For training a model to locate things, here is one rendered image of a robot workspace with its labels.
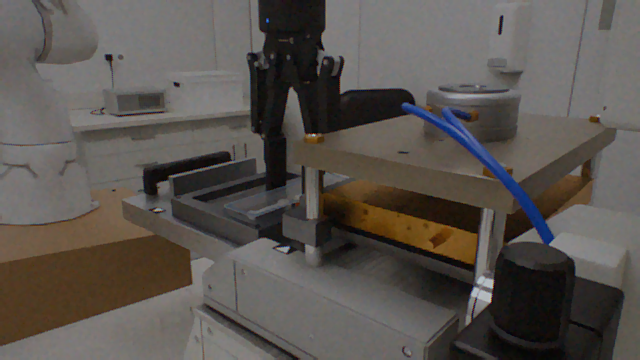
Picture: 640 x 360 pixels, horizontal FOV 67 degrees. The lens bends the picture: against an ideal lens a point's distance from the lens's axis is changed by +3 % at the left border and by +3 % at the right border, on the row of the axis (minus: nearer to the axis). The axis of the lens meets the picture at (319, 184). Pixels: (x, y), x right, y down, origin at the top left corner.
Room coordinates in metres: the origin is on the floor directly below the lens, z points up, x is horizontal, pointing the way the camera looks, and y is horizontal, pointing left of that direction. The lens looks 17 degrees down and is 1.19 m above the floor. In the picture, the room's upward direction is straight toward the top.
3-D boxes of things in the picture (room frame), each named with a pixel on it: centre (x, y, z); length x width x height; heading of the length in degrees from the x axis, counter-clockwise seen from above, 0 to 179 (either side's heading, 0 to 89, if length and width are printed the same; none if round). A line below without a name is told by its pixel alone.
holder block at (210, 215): (0.59, 0.06, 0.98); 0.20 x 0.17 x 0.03; 139
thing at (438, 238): (0.42, -0.13, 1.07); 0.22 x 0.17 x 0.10; 139
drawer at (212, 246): (0.63, 0.10, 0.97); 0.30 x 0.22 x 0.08; 49
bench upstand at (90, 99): (3.29, 1.10, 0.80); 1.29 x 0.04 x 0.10; 127
